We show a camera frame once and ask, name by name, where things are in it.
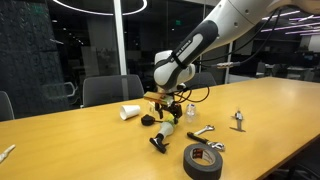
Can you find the clear glass jar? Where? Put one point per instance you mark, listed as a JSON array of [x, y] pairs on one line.
[[151, 108]]

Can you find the white spray bottle yellow label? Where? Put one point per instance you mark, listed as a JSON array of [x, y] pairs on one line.
[[165, 129]]

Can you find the grey office chair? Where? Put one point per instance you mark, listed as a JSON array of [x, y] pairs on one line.
[[6, 106], [106, 90], [206, 80]]

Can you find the clear plastic water bottle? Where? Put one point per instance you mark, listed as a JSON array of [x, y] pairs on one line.
[[190, 114]]

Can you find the black duct tape roll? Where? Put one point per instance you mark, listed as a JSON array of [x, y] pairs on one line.
[[200, 170]]

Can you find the white window frame post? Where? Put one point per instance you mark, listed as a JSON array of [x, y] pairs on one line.
[[120, 36]]

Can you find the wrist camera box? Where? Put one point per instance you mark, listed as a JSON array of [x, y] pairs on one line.
[[158, 97]]

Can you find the white paper cup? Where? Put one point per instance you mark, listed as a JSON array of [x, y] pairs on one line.
[[130, 111]]

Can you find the small black round object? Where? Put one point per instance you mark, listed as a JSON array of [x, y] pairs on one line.
[[146, 120]]

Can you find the small silver adjustable wrench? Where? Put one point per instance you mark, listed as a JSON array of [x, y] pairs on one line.
[[208, 128]]

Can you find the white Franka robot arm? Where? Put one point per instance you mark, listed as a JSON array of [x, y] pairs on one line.
[[200, 40]]

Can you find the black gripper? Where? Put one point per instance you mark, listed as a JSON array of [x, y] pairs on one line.
[[170, 106]]

